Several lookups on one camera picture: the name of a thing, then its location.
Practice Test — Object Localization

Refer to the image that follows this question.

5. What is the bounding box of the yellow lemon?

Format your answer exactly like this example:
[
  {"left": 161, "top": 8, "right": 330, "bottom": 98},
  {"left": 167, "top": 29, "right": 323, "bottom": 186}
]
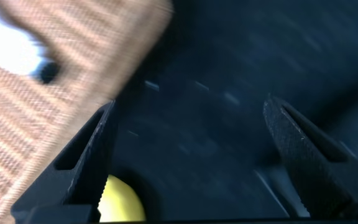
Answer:
[{"left": 97, "top": 174, "right": 147, "bottom": 223}]

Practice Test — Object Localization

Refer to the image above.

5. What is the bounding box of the woven wicker basket with handles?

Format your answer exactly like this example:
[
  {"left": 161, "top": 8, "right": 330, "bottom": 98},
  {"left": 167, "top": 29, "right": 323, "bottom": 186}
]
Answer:
[{"left": 0, "top": 0, "right": 174, "bottom": 224}]

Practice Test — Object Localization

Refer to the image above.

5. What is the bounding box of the black leather pouch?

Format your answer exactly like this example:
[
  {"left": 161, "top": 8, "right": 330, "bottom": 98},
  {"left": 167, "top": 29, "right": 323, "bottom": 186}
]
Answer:
[{"left": 253, "top": 166, "right": 312, "bottom": 218}]

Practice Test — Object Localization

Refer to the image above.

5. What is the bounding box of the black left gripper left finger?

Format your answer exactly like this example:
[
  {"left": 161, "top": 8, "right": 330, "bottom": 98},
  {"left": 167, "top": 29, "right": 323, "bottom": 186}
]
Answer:
[{"left": 11, "top": 101, "right": 119, "bottom": 223}]

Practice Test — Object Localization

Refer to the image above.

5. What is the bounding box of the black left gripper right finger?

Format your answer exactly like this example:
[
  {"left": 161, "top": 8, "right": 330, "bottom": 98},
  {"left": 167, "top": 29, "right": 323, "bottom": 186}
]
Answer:
[{"left": 262, "top": 96, "right": 358, "bottom": 218}]

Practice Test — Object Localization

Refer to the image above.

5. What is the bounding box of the black table cloth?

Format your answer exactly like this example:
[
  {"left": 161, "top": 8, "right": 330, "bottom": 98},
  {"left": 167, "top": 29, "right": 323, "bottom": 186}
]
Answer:
[{"left": 98, "top": 0, "right": 358, "bottom": 223}]

